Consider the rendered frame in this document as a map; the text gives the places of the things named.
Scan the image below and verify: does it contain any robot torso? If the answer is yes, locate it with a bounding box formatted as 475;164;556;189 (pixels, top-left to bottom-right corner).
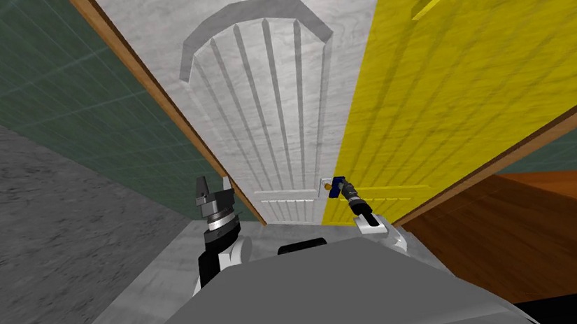
71;209;545;324

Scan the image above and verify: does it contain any white panelled door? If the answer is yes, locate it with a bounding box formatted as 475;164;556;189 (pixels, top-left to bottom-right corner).
87;0;429;252

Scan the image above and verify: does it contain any yellow panelled door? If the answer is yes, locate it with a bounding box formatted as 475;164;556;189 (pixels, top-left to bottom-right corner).
290;0;577;233

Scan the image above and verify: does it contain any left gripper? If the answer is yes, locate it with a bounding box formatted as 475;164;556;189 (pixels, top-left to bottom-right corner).
191;172;241;221

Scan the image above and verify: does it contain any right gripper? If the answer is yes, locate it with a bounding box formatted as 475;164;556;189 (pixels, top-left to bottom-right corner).
326;174;351;202

